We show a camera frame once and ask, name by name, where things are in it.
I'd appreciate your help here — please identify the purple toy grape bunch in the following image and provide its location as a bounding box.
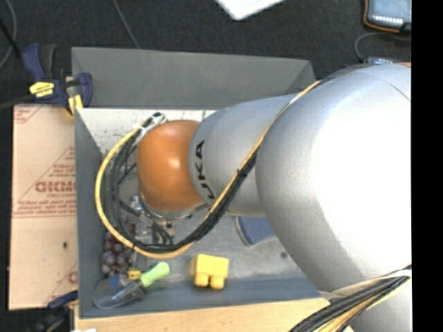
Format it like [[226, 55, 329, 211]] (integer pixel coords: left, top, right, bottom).
[[99, 214, 140, 278]]

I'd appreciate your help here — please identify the yellow toy block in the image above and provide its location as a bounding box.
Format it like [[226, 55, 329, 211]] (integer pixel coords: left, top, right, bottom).
[[189, 253, 230, 291]]

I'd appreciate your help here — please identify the blue rounded flat object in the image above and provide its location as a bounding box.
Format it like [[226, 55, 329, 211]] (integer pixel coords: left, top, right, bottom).
[[235, 215, 278, 247]]

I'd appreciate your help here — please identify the brown cardboard board red print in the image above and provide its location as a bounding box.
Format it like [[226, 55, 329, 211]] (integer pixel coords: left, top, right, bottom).
[[7, 102, 80, 311]]

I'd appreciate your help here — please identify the grey metal bin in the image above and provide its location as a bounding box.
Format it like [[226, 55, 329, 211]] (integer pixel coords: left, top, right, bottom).
[[71, 46, 330, 320]]

